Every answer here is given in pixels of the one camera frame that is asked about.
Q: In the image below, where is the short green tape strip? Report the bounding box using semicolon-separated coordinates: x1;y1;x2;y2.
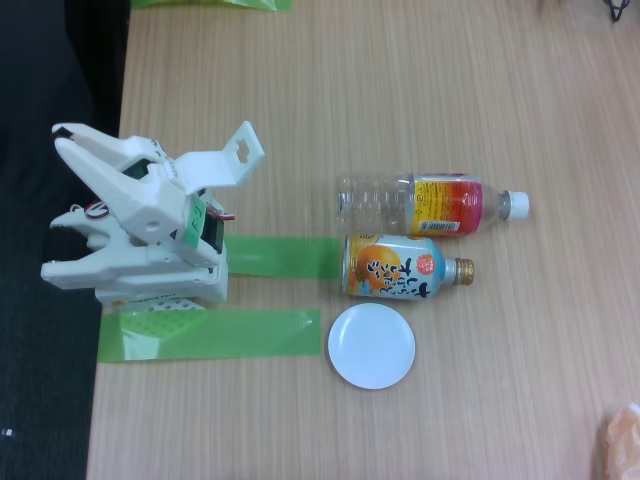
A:
227;234;342;280

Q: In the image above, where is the orange plastic bag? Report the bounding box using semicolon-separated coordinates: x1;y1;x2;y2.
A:
594;402;640;480

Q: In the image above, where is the green plastic bag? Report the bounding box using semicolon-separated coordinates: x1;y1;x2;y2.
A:
130;0;293;14

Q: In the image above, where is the orange juice bottle can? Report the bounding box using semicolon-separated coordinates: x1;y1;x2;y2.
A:
342;233;476;305

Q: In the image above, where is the black cable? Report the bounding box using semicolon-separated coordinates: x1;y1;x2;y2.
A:
602;0;634;24

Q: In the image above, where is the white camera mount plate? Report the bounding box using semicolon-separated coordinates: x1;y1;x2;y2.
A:
175;119;266;194

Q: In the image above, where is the green paper label sticker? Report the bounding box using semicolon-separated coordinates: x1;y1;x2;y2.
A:
187;196;205;249

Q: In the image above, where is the long green tape strip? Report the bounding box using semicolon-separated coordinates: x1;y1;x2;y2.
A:
98;308;321;365

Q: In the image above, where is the small white plate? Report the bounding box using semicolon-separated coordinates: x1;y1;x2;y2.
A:
327;302;416;390

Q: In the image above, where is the clear plastic bottle red label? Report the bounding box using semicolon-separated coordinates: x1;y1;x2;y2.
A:
334;171;531;237

